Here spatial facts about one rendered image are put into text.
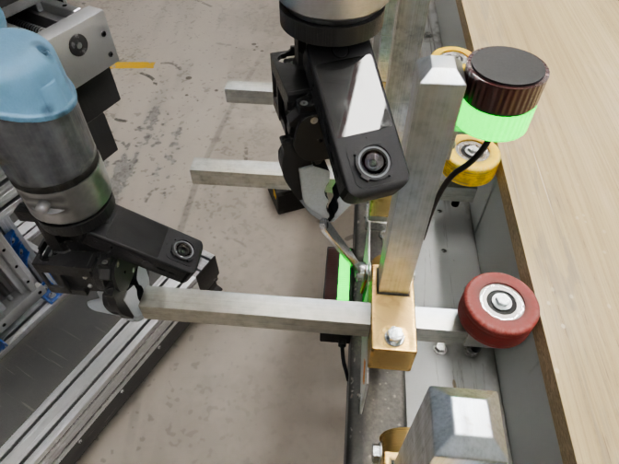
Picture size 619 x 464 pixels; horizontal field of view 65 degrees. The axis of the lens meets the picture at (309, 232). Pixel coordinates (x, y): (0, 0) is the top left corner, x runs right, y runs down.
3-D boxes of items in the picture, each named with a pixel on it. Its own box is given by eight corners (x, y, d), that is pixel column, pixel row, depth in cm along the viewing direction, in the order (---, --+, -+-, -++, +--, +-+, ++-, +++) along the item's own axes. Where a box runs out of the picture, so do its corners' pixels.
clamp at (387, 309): (367, 368, 57) (371, 348, 53) (368, 273, 65) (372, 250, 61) (415, 372, 56) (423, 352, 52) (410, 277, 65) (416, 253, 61)
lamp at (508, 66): (418, 264, 51) (471, 83, 34) (415, 225, 54) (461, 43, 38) (475, 269, 50) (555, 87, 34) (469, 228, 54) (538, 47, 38)
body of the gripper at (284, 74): (350, 98, 45) (361, -38, 36) (382, 159, 40) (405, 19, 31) (270, 111, 44) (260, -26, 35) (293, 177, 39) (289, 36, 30)
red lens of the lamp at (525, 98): (464, 112, 36) (472, 87, 34) (455, 69, 40) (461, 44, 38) (546, 117, 36) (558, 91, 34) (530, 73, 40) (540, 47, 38)
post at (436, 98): (364, 364, 72) (421, 73, 35) (365, 342, 74) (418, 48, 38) (388, 365, 72) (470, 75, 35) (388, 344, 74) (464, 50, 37)
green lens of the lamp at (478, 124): (456, 139, 38) (462, 116, 36) (449, 95, 42) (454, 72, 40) (534, 144, 38) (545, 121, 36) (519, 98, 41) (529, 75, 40)
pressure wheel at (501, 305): (446, 376, 58) (470, 328, 50) (440, 318, 64) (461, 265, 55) (514, 381, 58) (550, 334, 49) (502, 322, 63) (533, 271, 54)
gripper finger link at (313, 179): (314, 185, 51) (315, 115, 44) (330, 228, 48) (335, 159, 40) (285, 191, 50) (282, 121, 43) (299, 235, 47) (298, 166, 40)
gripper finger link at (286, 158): (329, 180, 45) (332, 103, 38) (334, 194, 44) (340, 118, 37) (279, 191, 44) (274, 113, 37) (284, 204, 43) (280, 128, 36)
